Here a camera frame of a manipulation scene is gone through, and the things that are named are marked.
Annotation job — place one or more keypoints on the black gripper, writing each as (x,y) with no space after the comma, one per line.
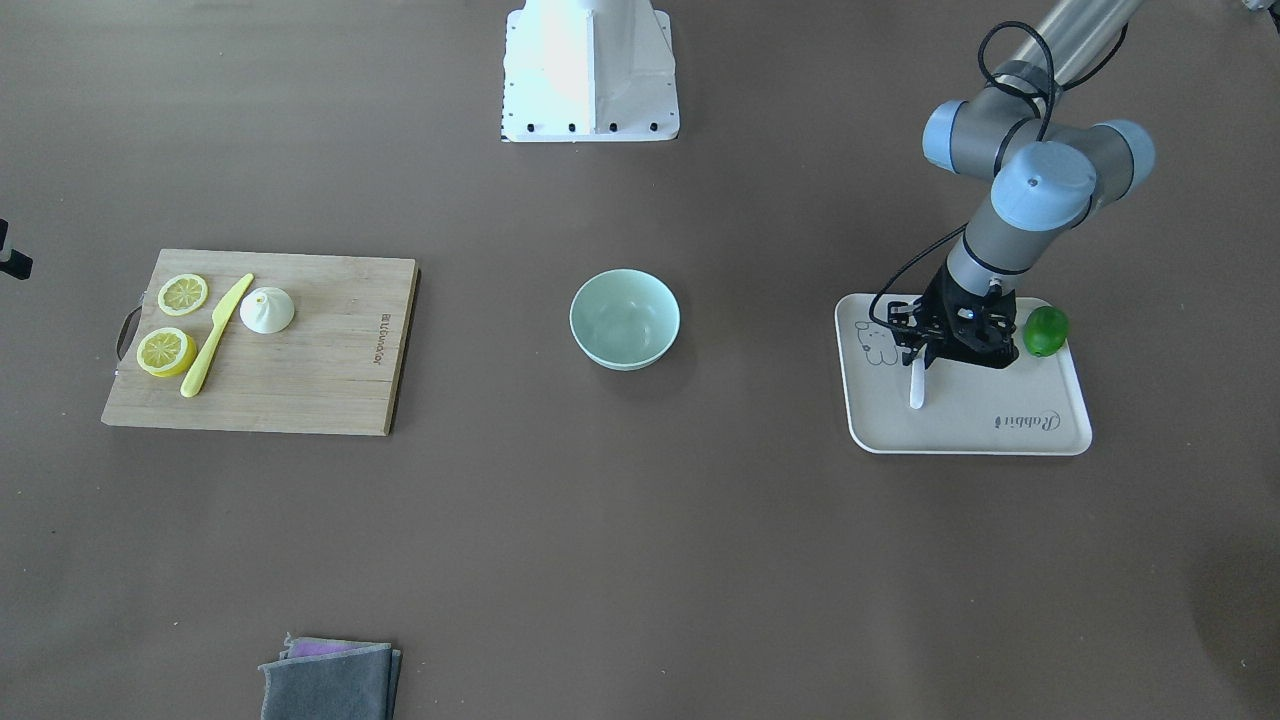
(934,301)

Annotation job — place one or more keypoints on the white steamed bun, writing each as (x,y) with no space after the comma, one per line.
(267,310)

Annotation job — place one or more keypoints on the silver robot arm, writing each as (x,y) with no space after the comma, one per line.
(1044,178)

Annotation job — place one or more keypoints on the light green bowl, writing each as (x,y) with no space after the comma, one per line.
(625,319)

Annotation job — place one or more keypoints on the green lime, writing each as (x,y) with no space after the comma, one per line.
(1046,331)

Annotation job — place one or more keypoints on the white rectangular tray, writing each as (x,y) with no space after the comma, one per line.
(1033,407)

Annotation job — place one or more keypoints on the grey folded cloth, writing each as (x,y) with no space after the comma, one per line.
(322,678)

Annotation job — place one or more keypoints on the bamboo cutting board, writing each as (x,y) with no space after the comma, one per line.
(334,370)

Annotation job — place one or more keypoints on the yellow plastic knife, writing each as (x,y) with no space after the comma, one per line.
(221,315)

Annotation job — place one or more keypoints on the upper lemon half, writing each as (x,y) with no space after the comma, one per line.
(183,294)

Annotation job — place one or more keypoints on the lemon half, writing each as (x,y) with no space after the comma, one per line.
(166,352)
(183,294)

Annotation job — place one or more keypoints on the lower lemon half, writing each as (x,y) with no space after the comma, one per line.
(166,352)

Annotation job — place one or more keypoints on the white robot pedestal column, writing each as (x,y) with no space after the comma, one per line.
(589,71)

